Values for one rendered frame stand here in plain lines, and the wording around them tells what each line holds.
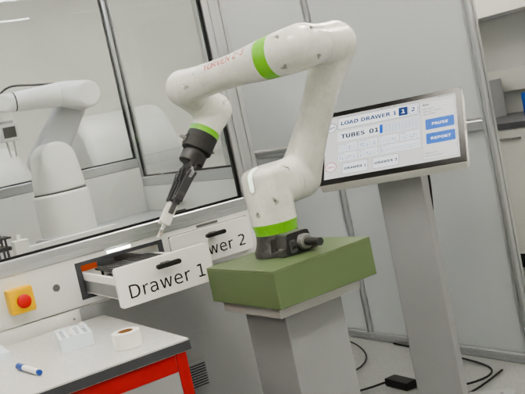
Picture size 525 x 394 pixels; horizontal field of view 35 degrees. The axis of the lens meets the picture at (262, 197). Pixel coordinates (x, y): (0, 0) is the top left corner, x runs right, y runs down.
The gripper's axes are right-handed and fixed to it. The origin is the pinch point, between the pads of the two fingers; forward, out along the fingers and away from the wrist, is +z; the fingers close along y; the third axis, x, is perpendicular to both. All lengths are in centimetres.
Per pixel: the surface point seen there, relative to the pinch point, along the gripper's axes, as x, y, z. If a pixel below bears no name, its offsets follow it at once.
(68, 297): -12.4, -20.2, 31.8
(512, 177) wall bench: 223, -154, -145
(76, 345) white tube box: -11.8, 14.5, 44.3
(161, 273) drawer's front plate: 2.3, 10.3, 17.8
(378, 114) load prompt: 61, -18, -71
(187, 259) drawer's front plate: 7.7, 9.6, 11.1
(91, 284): -8.9, -15.0, 26.0
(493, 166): 126, -36, -85
